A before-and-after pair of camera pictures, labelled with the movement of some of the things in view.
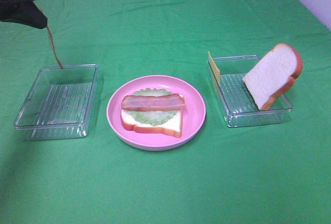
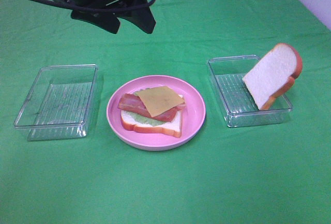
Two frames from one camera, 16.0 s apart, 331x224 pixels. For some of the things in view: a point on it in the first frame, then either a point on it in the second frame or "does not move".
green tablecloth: [130, 26] does not move
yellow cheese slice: [215, 70] -> [158, 100]
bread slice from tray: [172, 125] does not move
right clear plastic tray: [241, 108] does not move
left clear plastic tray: [60, 104] does not move
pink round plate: [193, 115] does not move
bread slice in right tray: [273, 74] does not move
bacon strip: [53, 47] -> [181, 107]
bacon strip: [176, 101] -> [130, 102]
